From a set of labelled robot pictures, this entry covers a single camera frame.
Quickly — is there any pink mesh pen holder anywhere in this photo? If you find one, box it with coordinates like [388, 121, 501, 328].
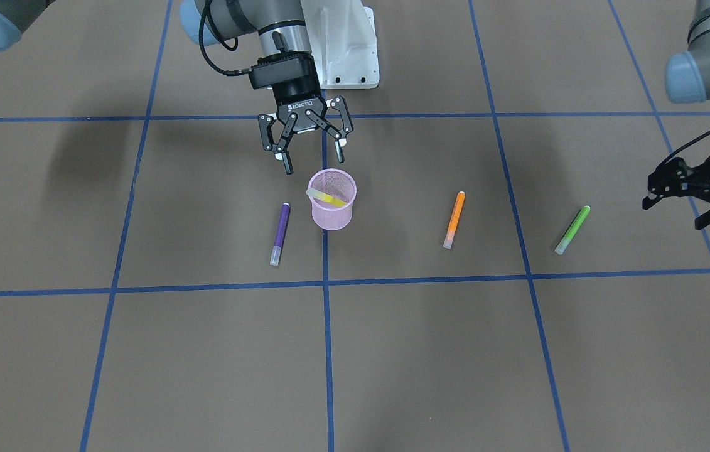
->
[306, 169, 357, 231]

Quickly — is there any orange highlighter pen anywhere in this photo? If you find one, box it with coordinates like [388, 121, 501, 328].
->
[443, 191, 466, 249]

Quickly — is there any yellow highlighter pen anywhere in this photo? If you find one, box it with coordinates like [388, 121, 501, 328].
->
[306, 188, 348, 208]

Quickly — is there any green highlighter pen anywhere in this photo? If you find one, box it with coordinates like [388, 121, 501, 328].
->
[554, 205, 592, 256]

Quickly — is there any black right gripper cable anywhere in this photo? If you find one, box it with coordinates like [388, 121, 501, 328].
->
[198, 0, 261, 77]

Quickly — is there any purple highlighter pen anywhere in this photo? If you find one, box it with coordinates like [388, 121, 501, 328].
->
[269, 203, 291, 267]

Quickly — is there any white pedestal column base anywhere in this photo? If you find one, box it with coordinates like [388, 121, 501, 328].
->
[301, 1, 380, 90]

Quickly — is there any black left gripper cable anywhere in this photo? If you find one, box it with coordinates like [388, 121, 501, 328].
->
[661, 104, 710, 170]

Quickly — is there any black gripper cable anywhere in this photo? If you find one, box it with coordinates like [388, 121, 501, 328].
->
[198, 0, 261, 77]
[661, 104, 710, 170]

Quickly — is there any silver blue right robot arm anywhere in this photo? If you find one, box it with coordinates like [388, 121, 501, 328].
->
[180, 1, 377, 174]

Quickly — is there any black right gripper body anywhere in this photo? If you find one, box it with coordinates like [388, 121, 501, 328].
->
[249, 53, 327, 126]

